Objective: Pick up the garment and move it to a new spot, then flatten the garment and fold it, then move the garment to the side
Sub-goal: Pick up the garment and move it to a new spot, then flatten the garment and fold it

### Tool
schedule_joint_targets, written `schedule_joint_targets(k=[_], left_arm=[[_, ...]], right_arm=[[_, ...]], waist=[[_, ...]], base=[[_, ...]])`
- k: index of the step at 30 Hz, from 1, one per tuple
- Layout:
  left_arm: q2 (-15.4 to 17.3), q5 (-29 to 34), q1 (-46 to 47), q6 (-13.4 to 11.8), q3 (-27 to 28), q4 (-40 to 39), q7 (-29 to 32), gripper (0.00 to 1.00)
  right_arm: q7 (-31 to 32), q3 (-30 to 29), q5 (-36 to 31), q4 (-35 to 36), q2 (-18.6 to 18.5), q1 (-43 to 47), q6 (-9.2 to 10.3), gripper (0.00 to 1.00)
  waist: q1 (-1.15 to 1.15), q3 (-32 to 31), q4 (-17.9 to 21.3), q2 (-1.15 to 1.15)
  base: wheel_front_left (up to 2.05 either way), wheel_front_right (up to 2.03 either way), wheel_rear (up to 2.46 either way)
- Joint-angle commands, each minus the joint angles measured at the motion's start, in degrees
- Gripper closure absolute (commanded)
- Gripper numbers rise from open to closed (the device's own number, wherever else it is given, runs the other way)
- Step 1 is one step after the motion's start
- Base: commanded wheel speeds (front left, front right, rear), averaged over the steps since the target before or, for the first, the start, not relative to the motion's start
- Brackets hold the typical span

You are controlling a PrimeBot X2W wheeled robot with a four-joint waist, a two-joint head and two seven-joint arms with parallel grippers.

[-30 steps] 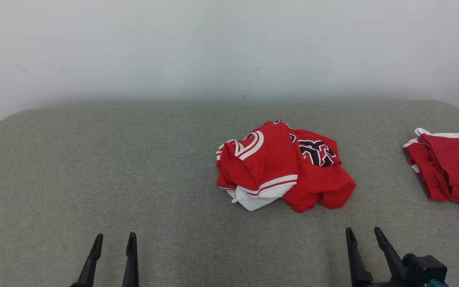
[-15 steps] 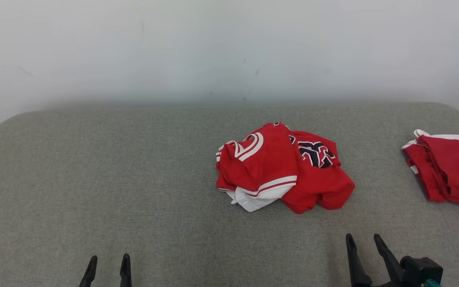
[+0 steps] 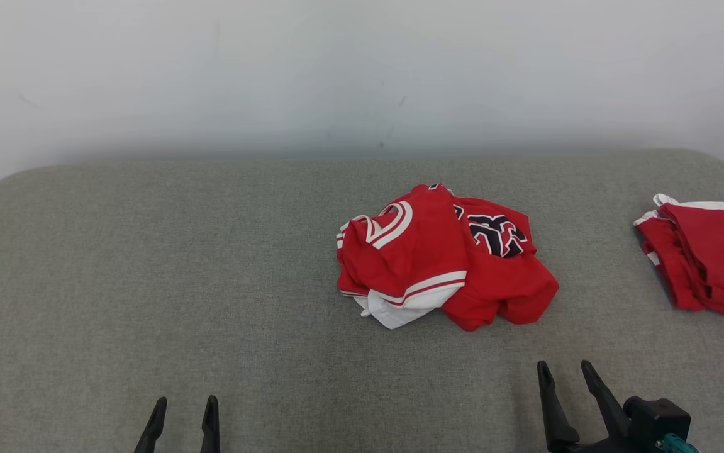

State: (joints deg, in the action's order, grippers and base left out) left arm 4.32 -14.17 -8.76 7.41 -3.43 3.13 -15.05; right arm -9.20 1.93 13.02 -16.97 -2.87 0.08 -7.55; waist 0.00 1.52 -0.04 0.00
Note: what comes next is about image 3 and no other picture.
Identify grey fabric sofa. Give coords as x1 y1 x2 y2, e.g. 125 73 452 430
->
0 149 724 453

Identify red shorts with white stripes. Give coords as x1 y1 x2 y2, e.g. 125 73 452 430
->
633 194 724 321

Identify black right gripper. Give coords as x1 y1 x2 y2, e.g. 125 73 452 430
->
537 360 664 453

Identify red and white basketball jersey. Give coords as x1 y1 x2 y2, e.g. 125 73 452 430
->
335 184 560 332

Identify teal cable connector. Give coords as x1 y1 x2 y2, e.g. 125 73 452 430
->
662 433 701 453

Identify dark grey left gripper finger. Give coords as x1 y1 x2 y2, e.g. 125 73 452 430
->
201 395 221 453
134 396 168 453

